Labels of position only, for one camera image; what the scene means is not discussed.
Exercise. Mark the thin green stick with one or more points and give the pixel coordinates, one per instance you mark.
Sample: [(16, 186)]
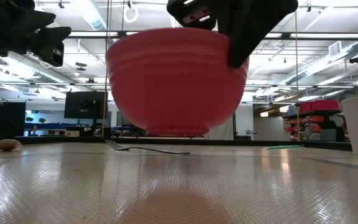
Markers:
[(284, 147)]

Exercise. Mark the red bowl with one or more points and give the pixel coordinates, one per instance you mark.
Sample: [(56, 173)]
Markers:
[(172, 87)]

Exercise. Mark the white sheet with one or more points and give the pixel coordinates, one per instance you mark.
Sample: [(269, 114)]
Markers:
[(224, 130)]

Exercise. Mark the white hanging loop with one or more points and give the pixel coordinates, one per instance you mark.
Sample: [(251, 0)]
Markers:
[(126, 14)]

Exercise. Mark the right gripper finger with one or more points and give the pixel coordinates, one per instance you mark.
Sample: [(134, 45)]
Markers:
[(247, 25)]

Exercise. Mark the silver metal fork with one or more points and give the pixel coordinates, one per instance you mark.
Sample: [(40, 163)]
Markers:
[(113, 144)]

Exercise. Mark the storage shelf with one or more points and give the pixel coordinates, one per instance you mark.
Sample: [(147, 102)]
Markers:
[(319, 126)]

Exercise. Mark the black ceiling camera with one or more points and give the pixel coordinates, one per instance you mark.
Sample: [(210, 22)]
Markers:
[(356, 59)]

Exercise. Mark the dark cabinet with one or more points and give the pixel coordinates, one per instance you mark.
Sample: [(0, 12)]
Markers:
[(5, 118)]

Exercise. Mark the white ceiling duct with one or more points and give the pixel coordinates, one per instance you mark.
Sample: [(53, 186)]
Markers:
[(92, 14)]

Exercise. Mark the black ceiling track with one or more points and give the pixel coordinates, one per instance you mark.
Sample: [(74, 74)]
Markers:
[(322, 32)]

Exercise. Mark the red storage bin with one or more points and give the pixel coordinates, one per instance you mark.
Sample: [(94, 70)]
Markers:
[(320, 105)]

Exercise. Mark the silver ceiling duct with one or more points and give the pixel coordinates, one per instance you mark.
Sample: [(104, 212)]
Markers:
[(315, 70)]

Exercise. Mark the blue table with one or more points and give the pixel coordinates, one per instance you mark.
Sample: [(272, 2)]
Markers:
[(45, 126)]

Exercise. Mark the black monitor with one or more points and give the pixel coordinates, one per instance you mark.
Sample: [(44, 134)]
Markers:
[(85, 104)]

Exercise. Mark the black aluminium table frame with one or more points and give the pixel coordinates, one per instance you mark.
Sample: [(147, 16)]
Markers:
[(73, 140)]

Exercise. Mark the beige mat with grey border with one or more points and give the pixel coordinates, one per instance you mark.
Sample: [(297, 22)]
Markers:
[(179, 193)]

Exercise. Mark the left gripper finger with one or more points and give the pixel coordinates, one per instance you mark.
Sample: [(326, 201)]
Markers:
[(51, 40), (33, 20)]

